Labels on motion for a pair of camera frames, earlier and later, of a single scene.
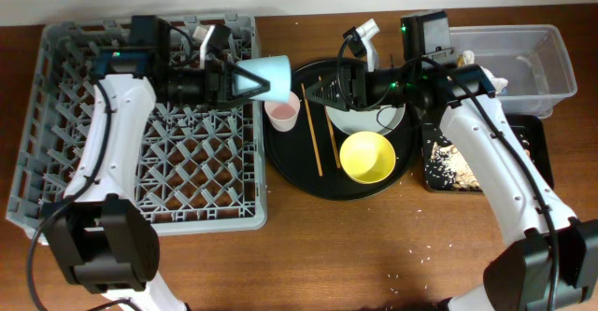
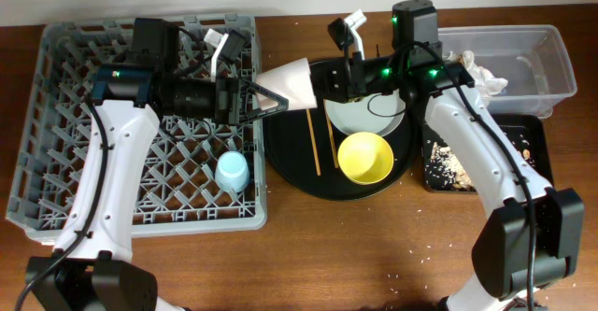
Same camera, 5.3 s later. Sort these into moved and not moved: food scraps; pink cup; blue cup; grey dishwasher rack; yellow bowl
Moved: pink cup; blue cup
Not moved: food scraps; grey dishwasher rack; yellow bowl
